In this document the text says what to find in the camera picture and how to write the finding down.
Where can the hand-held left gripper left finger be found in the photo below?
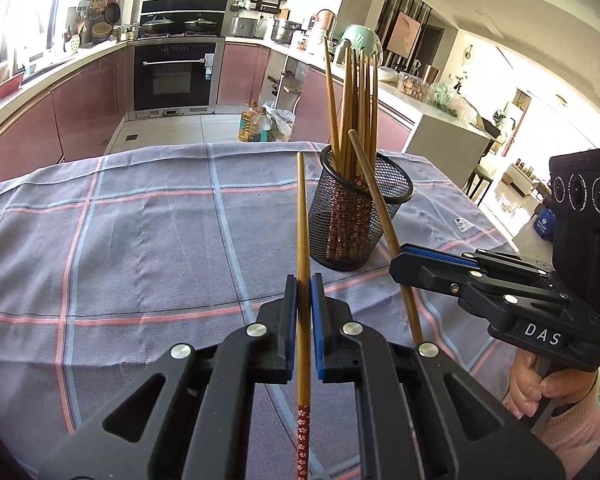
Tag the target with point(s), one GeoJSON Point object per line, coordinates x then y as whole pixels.
{"type": "Point", "coordinates": [292, 312]}

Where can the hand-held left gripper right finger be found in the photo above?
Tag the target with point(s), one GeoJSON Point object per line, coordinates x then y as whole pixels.
{"type": "Point", "coordinates": [317, 320]}

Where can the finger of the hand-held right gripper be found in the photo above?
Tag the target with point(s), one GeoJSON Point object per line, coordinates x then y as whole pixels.
{"type": "Point", "coordinates": [445, 255]}
{"type": "Point", "coordinates": [410, 270]}

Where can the red-patterned wooden chopstick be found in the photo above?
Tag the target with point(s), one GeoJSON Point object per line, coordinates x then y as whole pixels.
{"type": "Point", "coordinates": [302, 240]}
{"type": "Point", "coordinates": [375, 190]}

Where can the black mesh holder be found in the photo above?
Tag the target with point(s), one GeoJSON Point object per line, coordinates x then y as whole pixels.
{"type": "Point", "coordinates": [345, 230]}

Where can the bunch of wooden chopsticks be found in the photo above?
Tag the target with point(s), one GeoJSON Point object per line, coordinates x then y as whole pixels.
{"type": "Point", "coordinates": [347, 110]}

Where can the person's right forearm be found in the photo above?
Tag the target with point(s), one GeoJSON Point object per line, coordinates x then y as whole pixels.
{"type": "Point", "coordinates": [580, 440]}

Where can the hanging kitchen utensils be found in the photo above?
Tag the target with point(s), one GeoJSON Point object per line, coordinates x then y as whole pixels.
{"type": "Point", "coordinates": [102, 12]}

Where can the person's right hand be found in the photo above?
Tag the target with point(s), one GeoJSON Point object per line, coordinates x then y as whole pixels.
{"type": "Point", "coordinates": [565, 387]}

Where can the dark chair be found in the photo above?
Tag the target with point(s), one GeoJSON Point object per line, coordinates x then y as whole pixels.
{"type": "Point", "coordinates": [482, 175]}

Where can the bag of green vegetables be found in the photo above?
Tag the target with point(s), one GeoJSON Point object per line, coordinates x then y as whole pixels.
{"type": "Point", "coordinates": [452, 102]}

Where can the clear food container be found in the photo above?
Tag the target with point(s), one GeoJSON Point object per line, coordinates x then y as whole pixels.
{"type": "Point", "coordinates": [413, 87]}

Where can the grey plaid tablecloth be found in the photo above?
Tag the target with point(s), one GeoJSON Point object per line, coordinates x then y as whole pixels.
{"type": "Point", "coordinates": [130, 260]}

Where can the pink peninsula cabinets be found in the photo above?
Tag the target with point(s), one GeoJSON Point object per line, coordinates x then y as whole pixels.
{"type": "Point", "coordinates": [312, 110]}

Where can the plastic bags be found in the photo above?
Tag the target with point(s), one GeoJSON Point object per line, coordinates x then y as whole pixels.
{"type": "Point", "coordinates": [282, 122]}

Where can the yellow oil bottle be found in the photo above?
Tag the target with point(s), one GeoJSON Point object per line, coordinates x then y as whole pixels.
{"type": "Point", "coordinates": [247, 125]}

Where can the mint green appliance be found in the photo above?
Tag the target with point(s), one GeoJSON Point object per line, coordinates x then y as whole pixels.
{"type": "Point", "coordinates": [362, 40]}

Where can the pink cabinet beside oven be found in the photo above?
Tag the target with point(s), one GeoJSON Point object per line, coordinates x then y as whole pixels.
{"type": "Point", "coordinates": [242, 72]}

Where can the pink kettle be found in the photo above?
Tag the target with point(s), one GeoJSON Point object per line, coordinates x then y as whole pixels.
{"type": "Point", "coordinates": [325, 25]}

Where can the built-in black oven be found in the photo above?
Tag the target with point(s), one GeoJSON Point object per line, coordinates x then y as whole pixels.
{"type": "Point", "coordinates": [172, 77]}

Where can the large steel pot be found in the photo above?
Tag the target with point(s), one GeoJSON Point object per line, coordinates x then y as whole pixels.
{"type": "Point", "coordinates": [285, 32]}

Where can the pink cabinets under window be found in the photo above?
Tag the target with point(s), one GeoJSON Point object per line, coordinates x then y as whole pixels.
{"type": "Point", "coordinates": [70, 115]}

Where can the wok with glass lid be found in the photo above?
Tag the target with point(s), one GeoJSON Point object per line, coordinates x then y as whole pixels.
{"type": "Point", "coordinates": [200, 27]}

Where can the dark pot with lid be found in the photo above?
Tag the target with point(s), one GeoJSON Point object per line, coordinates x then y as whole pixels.
{"type": "Point", "coordinates": [156, 26]}

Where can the black range hood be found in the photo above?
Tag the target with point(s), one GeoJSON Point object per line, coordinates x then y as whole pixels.
{"type": "Point", "coordinates": [185, 7]}

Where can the small steel pot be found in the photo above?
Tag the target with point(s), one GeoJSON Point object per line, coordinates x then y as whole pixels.
{"type": "Point", "coordinates": [129, 32]}

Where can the red bowl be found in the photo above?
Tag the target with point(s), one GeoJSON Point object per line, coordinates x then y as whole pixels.
{"type": "Point", "coordinates": [7, 85]}

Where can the pink wall picture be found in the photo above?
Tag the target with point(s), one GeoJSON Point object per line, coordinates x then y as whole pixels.
{"type": "Point", "coordinates": [404, 30]}

